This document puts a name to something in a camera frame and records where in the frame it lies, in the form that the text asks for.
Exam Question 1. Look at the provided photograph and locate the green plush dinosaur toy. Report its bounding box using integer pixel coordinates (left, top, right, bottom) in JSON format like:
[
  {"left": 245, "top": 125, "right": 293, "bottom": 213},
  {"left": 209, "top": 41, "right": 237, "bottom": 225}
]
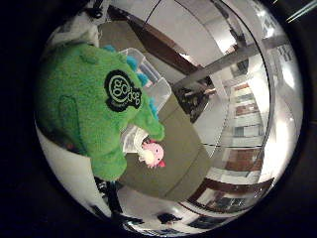
[{"left": 35, "top": 43, "right": 166, "bottom": 182}]

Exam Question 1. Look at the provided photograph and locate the pink plush axolotl toy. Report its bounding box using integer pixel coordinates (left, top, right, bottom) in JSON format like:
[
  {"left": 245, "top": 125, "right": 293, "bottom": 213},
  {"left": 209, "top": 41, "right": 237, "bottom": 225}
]
[{"left": 138, "top": 140, "right": 166, "bottom": 170}]

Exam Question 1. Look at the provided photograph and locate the olive green table mat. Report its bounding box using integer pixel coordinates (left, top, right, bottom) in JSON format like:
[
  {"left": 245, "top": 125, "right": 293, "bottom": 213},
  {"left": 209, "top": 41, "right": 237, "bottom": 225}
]
[{"left": 98, "top": 21, "right": 213, "bottom": 201}]

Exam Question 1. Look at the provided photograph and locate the clear plastic container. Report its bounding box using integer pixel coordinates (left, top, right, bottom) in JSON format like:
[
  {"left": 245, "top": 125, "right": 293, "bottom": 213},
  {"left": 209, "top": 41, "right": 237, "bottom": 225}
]
[{"left": 118, "top": 47, "right": 173, "bottom": 114}]

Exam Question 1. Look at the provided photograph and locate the grey metal frame beam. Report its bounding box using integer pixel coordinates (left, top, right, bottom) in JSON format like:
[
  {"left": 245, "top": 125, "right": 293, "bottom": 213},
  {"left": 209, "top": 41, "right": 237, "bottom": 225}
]
[{"left": 171, "top": 34, "right": 289, "bottom": 89}]

